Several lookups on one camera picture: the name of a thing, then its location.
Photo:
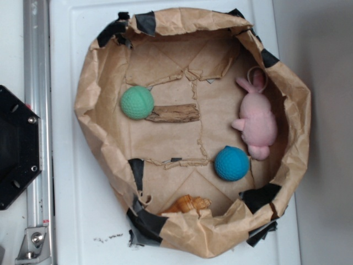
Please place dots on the brown paper bag with tape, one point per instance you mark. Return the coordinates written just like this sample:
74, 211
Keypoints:
185, 56

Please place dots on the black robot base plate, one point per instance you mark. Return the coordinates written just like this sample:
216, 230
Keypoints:
20, 147

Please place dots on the aluminium extrusion rail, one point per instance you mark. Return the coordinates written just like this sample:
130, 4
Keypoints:
37, 88

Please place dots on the orange conch shell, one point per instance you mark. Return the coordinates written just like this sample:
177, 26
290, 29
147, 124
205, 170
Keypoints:
187, 203

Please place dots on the green dimpled ball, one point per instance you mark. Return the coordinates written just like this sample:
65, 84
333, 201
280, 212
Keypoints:
137, 102

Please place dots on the brown wood stick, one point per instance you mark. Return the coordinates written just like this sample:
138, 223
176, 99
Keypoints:
174, 114

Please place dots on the white tray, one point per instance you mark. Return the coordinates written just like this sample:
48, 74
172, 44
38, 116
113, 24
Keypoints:
91, 226

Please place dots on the pink plush bunny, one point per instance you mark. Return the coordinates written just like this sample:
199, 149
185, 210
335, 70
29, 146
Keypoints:
256, 121

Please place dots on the blue dimpled ball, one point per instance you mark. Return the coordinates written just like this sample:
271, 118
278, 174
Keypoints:
231, 164

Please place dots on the metal corner bracket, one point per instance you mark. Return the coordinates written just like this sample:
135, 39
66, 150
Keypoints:
35, 248

